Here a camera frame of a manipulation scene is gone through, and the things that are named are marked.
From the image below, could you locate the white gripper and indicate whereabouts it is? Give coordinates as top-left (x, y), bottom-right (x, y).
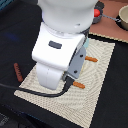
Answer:
top-left (32, 23), bottom-right (86, 90)

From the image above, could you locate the red tomato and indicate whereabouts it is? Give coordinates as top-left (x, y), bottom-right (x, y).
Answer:
top-left (94, 9), bottom-right (101, 17)

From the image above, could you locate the light blue milk carton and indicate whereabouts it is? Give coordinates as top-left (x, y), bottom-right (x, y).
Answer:
top-left (83, 38), bottom-right (89, 48)

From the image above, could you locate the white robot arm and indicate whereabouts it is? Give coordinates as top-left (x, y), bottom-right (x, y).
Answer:
top-left (32, 0), bottom-right (98, 90)

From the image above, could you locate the brown sausage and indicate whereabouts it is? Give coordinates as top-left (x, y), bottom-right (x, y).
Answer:
top-left (14, 63), bottom-right (23, 82)

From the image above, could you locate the beige woven placemat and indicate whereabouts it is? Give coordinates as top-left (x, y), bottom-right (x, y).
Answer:
top-left (14, 39), bottom-right (115, 128)

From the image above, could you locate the tan wooden bowl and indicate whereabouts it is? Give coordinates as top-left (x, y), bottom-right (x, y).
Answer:
top-left (119, 5), bottom-right (128, 30)

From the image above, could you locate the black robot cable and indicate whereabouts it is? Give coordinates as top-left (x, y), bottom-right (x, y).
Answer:
top-left (0, 76), bottom-right (76, 98)

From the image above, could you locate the knife with orange handle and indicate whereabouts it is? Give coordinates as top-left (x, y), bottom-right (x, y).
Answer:
top-left (85, 56), bottom-right (98, 62)

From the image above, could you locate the fork with orange handle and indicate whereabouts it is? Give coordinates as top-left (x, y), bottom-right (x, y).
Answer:
top-left (73, 81), bottom-right (85, 89)

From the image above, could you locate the grey saucepan with handle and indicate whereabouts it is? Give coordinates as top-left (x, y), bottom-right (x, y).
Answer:
top-left (93, 1), bottom-right (120, 24)

